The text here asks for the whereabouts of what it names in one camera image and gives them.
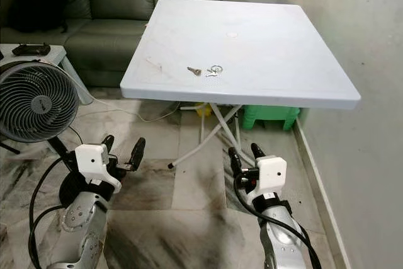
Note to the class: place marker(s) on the dark green leather sofa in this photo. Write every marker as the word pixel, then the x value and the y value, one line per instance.
pixel 101 48

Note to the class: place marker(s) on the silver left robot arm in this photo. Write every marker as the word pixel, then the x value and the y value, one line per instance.
pixel 82 228

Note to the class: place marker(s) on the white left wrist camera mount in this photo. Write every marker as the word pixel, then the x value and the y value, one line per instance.
pixel 94 162

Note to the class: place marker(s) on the black handheld controller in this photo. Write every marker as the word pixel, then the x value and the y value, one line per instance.
pixel 31 49

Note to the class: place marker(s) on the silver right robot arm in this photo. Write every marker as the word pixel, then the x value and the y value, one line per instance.
pixel 286 240

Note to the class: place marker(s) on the black stand leg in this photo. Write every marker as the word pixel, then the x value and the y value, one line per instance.
pixel 9 148

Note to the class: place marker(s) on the black bag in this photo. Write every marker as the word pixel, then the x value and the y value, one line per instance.
pixel 38 1

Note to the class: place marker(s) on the green plastic stool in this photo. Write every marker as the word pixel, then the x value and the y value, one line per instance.
pixel 269 116

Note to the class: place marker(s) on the small white side table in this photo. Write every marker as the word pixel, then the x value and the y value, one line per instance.
pixel 62 56

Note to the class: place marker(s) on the pink cloth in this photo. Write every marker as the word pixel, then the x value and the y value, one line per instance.
pixel 146 25

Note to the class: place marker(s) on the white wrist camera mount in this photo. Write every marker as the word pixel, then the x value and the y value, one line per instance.
pixel 271 174
pixel 94 162

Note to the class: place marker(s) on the white plastic folding table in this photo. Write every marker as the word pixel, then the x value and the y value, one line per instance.
pixel 245 42

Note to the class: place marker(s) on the grey round standing fan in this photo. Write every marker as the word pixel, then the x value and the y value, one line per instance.
pixel 38 102

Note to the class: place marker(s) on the small yellow object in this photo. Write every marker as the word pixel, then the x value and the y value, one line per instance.
pixel 204 110

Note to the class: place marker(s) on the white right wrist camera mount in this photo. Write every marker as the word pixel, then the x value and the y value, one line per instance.
pixel 271 174

